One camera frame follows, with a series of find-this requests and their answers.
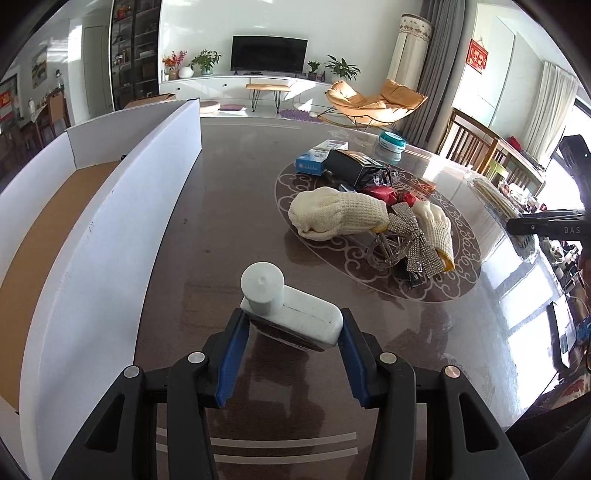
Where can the brown cardboard box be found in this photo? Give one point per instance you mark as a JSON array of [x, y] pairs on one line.
[[152, 98]]

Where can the green potted plant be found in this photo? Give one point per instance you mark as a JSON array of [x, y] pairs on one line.
[[205, 60]]

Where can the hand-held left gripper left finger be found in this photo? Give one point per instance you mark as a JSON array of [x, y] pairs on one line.
[[231, 360]]

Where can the purple round rug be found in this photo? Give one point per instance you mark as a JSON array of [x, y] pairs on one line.
[[300, 115]]

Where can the round tan floor cushion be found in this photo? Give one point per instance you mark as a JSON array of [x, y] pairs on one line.
[[210, 106]]

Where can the slatted wooden dining chair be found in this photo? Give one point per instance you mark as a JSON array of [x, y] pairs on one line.
[[466, 138]]

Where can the dark display cabinet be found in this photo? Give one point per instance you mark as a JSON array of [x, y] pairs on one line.
[[134, 55]]

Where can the cane-back dining chair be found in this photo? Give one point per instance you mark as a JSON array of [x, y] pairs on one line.
[[57, 108]]

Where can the white curtain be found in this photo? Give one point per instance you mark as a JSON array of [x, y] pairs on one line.
[[549, 110]]

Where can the cotton swab pack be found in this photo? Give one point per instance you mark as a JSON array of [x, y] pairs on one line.
[[494, 196]]

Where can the wooden bench with metal legs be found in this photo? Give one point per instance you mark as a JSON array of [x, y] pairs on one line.
[[270, 86]]

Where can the teal round container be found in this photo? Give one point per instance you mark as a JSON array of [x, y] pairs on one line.
[[391, 145]]

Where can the red wall calendar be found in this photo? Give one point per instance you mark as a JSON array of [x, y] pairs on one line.
[[4, 104]]

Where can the white cardboard box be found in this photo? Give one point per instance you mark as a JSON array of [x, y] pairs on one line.
[[115, 230]]

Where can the white plastic bottle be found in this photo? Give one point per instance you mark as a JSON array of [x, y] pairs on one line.
[[295, 318]]

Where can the broad-leaf potted plant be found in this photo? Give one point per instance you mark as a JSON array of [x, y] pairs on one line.
[[342, 68]]

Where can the red foil packet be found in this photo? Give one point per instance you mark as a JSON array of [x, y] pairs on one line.
[[383, 194]]

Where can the black flat television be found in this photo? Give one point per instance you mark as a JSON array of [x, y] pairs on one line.
[[268, 53]]

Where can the cream knit glove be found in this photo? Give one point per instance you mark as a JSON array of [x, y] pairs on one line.
[[436, 230], [332, 212]]

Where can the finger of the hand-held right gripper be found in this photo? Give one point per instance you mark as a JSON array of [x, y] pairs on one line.
[[526, 225]]

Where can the red wall hanging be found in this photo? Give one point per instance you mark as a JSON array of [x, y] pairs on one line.
[[479, 56]]

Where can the small potted plant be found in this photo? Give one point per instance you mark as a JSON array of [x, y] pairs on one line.
[[313, 69]]

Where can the black printed box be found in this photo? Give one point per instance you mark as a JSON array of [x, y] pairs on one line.
[[346, 166]]

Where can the cloth-covered standing air conditioner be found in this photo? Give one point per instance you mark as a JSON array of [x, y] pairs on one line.
[[408, 50]]

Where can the orange lounge chair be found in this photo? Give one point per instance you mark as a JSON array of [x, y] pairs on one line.
[[369, 104]]

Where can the white round vase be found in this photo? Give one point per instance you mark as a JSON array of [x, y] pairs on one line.
[[185, 72]]

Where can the green stool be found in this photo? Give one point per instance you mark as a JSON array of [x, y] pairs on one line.
[[497, 170]]

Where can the white television cabinet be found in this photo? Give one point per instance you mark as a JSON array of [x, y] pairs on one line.
[[207, 85]]

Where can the grey curtain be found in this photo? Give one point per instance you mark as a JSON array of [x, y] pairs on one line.
[[438, 92]]

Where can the orange flower bouquet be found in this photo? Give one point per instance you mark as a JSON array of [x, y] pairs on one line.
[[173, 60]]

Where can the purple floor mat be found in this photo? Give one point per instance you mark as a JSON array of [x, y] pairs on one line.
[[232, 108]]

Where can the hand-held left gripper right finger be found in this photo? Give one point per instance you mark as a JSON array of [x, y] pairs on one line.
[[355, 360]]

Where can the blue white medicine box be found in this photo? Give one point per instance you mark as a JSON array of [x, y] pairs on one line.
[[311, 159]]

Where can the rhinestone bow hair clip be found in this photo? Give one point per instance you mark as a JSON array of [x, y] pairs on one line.
[[411, 230]]

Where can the framed painting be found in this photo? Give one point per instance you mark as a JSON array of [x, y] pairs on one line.
[[39, 67]]

